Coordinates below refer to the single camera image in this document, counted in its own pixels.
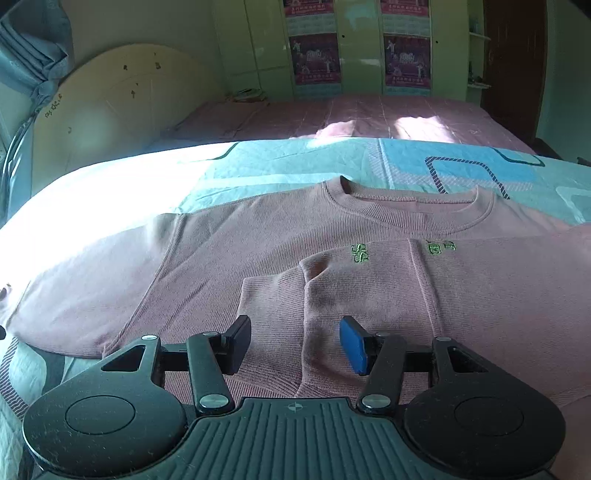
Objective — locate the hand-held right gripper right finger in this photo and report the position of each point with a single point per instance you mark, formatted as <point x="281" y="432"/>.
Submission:
<point x="353" y="344"/>

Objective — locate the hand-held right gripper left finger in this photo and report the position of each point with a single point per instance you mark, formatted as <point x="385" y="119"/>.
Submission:
<point x="240" y="344"/>

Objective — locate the pink knit sweater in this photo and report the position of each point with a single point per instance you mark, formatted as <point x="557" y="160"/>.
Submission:
<point x="369" y="277"/>

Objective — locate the teal patterned bed sheet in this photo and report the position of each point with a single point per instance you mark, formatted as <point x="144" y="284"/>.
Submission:
<point x="258" y="166"/>

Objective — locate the pink checked bed sheet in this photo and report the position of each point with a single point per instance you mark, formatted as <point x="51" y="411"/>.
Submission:
<point x="351" y="117"/>

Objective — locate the cream wooden headboard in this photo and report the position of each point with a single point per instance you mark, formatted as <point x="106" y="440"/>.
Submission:
<point x="120" y="106"/>

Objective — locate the pale green wardrobe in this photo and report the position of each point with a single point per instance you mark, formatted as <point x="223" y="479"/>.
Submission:
<point x="360" y="50"/>

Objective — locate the white corner shelf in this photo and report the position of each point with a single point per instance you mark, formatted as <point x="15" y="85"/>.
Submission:
<point x="478" y="55"/>

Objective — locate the dark brown door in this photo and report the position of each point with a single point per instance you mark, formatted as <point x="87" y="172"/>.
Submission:
<point x="512" y="64"/>

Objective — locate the blue-grey curtain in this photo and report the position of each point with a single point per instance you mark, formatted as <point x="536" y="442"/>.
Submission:
<point x="32" y="55"/>

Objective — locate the purple wall poster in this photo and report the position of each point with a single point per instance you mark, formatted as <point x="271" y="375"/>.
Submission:
<point x="407" y="62"/>
<point x="406" y="14"/>
<point x="316" y="62"/>
<point x="310" y="11"/>

